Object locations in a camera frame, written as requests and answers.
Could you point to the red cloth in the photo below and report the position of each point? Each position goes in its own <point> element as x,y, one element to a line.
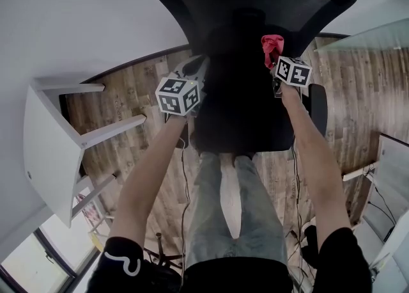
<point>271,44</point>

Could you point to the window with dark frame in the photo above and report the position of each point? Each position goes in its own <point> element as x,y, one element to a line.
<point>41,263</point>

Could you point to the person's right forearm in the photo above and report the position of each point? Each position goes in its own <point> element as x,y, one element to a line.
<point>314,160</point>

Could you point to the glass partition panel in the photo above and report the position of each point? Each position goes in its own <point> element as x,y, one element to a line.
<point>370,37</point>

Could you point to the white desk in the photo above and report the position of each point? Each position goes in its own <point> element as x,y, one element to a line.
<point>391,195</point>

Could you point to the person's left forearm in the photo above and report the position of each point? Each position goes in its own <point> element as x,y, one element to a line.
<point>150,170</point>

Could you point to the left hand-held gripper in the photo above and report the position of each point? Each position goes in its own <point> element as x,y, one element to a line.
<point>177,95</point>

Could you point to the white table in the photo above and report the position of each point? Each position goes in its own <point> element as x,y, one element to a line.
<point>52,157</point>

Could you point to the black chair base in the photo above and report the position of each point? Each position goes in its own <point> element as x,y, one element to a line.
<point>159,251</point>

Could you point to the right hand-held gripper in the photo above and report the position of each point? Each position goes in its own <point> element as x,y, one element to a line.
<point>294,74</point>

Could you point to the person's legs in blue jeans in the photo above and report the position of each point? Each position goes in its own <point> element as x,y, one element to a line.
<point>255,221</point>

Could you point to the black mesh office chair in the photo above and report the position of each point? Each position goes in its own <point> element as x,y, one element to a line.
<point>243,4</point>

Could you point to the person's black shirt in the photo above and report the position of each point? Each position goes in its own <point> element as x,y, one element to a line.
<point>236,277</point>

